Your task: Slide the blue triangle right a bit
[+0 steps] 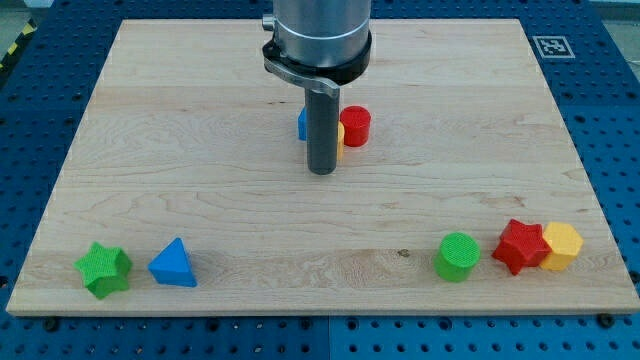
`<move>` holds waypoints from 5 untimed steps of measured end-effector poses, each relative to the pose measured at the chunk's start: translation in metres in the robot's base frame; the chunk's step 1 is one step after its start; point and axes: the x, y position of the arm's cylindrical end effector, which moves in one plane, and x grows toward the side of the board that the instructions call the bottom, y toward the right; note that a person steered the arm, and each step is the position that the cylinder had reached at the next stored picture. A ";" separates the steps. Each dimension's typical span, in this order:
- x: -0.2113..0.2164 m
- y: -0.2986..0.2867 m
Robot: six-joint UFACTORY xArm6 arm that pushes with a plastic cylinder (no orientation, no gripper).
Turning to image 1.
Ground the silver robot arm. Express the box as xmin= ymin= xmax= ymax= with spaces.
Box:
xmin=262 ymin=0 xmax=372 ymax=100

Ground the blue triangle block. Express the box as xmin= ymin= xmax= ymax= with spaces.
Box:
xmin=147 ymin=238 xmax=197 ymax=287

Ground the yellow block behind rod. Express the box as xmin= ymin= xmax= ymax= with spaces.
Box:
xmin=336 ymin=121 xmax=345 ymax=161

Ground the blue block behind rod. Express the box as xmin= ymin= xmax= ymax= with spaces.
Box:
xmin=297 ymin=107 xmax=307 ymax=141

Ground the red cylinder block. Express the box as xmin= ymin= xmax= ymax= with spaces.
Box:
xmin=340 ymin=105 xmax=371 ymax=147

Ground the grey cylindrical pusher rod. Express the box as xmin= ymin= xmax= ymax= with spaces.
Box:
xmin=305 ymin=90 xmax=339 ymax=175

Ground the wooden board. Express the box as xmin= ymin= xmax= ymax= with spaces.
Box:
xmin=7 ymin=19 xmax=639 ymax=317

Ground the green cylinder block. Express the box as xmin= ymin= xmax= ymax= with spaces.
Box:
xmin=434 ymin=232 xmax=481 ymax=282

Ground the red star block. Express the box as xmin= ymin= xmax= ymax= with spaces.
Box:
xmin=492 ymin=219 xmax=551 ymax=275

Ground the green star block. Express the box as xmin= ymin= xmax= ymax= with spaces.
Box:
xmin=73 ymin=242 xmax=132 ymax=299

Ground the yellow hexagon block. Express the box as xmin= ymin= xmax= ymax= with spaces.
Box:
xmin=539 ymin=222 xmax=584 ymax=271

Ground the white fiducial marker tag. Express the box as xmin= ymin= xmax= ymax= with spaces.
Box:
xmin=533 ymin=35 xmax=575 ymax=59

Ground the black yellow hazard tape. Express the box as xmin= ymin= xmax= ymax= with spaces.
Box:
xmin=1 ymin=18 xmax=37 ymax=74

